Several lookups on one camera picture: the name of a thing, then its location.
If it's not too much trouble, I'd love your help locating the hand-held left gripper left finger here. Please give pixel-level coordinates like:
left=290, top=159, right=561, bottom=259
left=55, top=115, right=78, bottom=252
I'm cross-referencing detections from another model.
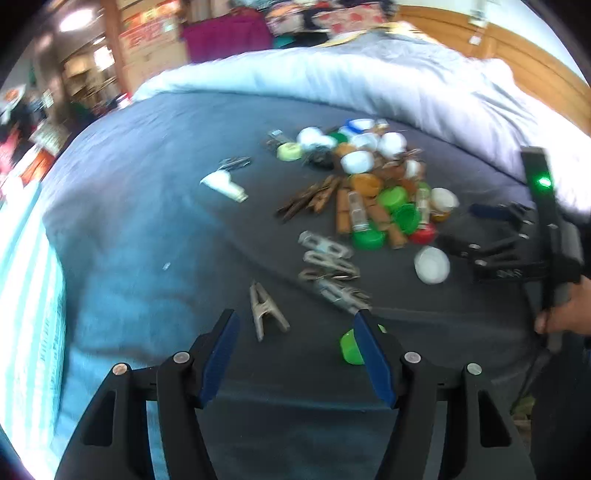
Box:
left=55, top=308, right=241, bottom=480

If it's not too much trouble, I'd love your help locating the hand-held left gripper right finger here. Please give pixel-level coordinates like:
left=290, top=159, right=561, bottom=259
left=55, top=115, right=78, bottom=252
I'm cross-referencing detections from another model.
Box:
left=353, top=309, right=536, bottom=480

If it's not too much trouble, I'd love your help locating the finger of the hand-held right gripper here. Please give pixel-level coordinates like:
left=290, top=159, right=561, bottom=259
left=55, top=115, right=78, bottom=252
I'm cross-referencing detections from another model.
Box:
left=468, top=202, right=537, bottom=232
left=436, top=233, right=532, bottom=273

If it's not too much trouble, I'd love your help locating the cream plastic fork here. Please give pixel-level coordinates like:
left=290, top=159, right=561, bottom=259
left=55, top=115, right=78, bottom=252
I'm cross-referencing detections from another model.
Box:
left=200, top=170, right=249, bottom=203

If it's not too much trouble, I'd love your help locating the person's right hand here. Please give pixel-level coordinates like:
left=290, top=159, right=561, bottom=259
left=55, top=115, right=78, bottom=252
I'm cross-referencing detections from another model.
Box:
left=534, top=276, right=591, bottom=334

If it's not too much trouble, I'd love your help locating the bright green single cap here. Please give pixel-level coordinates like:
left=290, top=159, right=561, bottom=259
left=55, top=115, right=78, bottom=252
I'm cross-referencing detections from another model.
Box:
left=340, top=325, right=386, bottom=365

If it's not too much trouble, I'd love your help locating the large white single cap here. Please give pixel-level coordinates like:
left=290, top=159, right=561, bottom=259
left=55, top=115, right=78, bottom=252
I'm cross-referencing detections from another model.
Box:
left=414, top=246, right=450, bottom=284

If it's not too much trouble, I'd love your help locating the pile of plastic bottle caps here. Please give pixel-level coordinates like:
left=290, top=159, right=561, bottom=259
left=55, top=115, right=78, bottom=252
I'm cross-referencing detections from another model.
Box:
left=277, top=117, right=460, bottom=252

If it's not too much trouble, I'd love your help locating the blue blanket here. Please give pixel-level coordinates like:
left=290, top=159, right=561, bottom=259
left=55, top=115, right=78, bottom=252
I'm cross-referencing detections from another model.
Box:
left=41, top=92, right=546, bottom=480

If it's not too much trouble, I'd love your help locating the wooden headboard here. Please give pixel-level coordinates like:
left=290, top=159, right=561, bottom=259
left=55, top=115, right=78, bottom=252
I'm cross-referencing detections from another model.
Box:
left=397, top=4, right=591, bottom=139

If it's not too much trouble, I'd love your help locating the teal laundry basket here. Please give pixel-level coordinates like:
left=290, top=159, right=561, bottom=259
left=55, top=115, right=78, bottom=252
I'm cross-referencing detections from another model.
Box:
left=0, top=185, right=68, bottom=462

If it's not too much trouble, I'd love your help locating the light blue quilt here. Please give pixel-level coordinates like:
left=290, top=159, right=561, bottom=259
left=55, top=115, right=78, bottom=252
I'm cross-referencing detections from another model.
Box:
left=131, top=32, right=591, bottom=217

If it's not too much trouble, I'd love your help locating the pile of clothes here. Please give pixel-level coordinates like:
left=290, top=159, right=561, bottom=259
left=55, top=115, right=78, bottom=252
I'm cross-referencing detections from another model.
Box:
left=265, top=0, right=398, bottom=40

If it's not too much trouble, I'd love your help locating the pile of bags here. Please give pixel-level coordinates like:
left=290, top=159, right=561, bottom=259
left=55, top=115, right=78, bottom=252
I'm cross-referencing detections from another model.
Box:
left=0, top=83, right=61, bottom=195

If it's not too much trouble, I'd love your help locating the magenta cloth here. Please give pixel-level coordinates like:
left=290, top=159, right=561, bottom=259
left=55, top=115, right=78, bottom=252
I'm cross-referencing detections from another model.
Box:
left=182, top=11, right=273, bottom=63

